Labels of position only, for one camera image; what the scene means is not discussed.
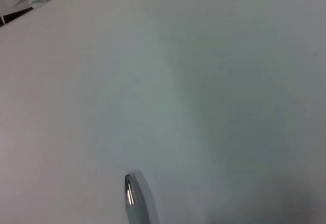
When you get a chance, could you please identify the silver ballpoint pen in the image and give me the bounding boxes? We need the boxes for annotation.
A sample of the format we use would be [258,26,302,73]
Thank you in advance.
[124,171,160,224]

